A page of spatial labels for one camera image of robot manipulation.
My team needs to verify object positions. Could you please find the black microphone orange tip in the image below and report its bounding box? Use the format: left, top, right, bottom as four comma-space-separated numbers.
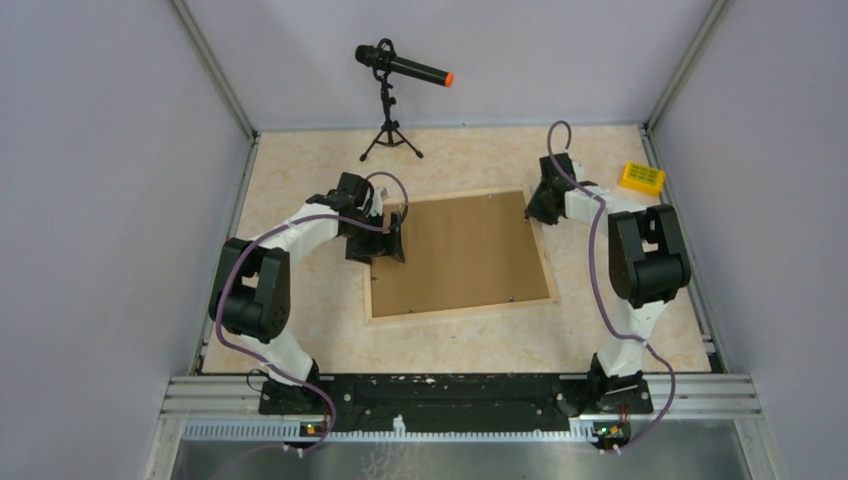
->
355, 45, 454, 88

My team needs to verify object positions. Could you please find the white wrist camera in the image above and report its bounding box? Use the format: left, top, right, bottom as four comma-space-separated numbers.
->
368, 187, 388, 216
572, 160, 587, 183

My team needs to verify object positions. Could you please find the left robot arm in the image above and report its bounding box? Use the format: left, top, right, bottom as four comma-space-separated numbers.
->
209, 172, 409, 414

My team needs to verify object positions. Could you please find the black tripod mic stand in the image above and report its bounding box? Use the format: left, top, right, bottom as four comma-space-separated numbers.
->
359, 38, 424, 162

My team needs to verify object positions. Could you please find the brown cardboard backing board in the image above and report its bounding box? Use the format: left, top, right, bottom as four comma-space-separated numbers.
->
370, 192, 552, 319

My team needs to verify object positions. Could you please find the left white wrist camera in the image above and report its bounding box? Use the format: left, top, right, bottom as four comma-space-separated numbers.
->
368, 187, 388, 216

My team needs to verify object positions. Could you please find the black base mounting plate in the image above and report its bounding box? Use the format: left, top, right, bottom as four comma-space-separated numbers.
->
258, 373, 654, 433

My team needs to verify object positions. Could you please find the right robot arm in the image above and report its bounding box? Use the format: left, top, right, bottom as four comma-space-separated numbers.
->
525, 153, 691, 413

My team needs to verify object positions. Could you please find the aluminium rail front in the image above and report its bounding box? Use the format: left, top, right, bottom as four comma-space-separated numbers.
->
145, 373, 788, 479

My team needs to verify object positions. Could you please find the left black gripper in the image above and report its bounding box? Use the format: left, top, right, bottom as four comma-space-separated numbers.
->
342, 210, 404, 265

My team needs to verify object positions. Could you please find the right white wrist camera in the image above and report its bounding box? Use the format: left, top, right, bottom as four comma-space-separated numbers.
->
572, 160, 587, 183

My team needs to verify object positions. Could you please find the yellow rectangular block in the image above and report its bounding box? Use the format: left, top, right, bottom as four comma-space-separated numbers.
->
619, 162, 666, 197

